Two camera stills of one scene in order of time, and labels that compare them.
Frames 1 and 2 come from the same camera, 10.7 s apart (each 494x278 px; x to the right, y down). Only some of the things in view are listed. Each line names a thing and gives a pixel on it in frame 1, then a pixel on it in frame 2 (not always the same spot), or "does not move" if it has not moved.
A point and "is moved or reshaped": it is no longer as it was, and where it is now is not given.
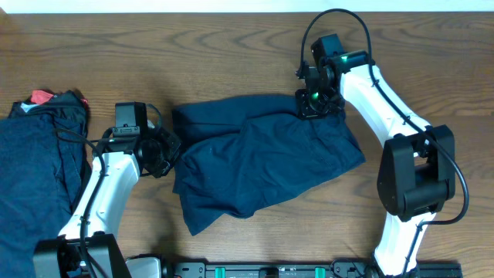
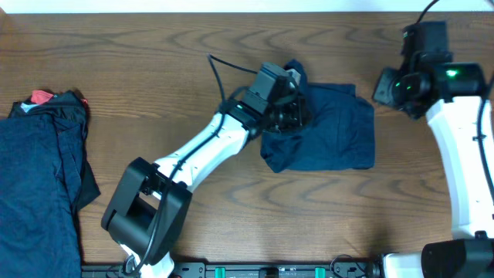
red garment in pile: (38, 96) does not move
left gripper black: (174, 146) -> (297, 109)
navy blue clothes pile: (44, 163) does not move
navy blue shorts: (238, 153) is moved or reshaped
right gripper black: (306, 111) -> (385, 91)
